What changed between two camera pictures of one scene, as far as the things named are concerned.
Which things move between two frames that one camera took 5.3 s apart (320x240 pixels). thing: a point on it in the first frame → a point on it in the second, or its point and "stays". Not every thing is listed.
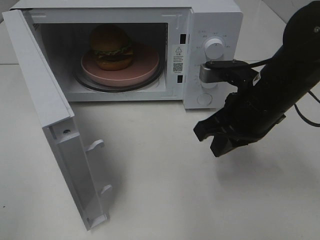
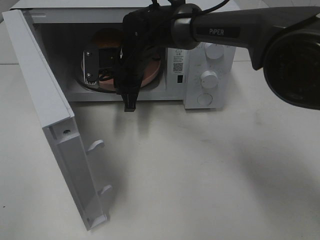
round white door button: [205, 99] stays
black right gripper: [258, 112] → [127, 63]
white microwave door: [58, 121] stays
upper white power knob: [214, 48] stays
